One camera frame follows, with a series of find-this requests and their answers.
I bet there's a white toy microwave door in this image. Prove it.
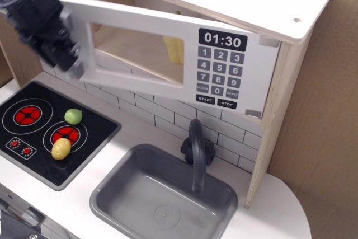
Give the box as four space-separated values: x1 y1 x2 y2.
60 0 281 118

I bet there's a grey toy sink basin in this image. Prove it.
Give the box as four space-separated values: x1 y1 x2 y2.
89 144 238 238

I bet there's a black toy stovetop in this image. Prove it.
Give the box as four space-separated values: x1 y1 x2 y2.
1 81 121 191

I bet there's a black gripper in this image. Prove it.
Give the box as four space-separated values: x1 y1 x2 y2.
5 0 80 71

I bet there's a dark grey toy faucet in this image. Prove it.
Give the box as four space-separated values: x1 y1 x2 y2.
181 119 216 194

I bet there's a green toy lime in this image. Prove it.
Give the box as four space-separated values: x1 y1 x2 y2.
64 109 82 125

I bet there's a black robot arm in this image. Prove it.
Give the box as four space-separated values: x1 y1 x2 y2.
1 0 79 72

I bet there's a yellow toy bell pepper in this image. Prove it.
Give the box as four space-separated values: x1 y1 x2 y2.
163 36 184 64

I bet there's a yellow toy potato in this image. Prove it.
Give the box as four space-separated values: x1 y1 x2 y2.
51 138 72 160

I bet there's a brown cardboard panel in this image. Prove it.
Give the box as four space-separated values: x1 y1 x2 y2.
268 0 357 238

